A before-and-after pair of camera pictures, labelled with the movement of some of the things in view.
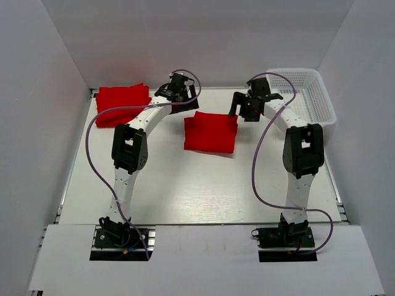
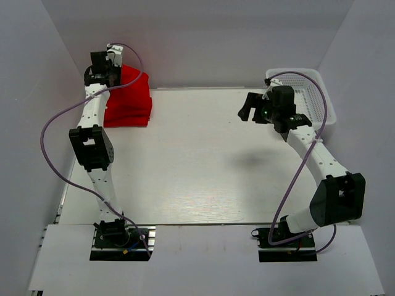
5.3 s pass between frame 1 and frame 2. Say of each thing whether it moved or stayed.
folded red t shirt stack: stayed
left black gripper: moved
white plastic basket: stayed
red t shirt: moved
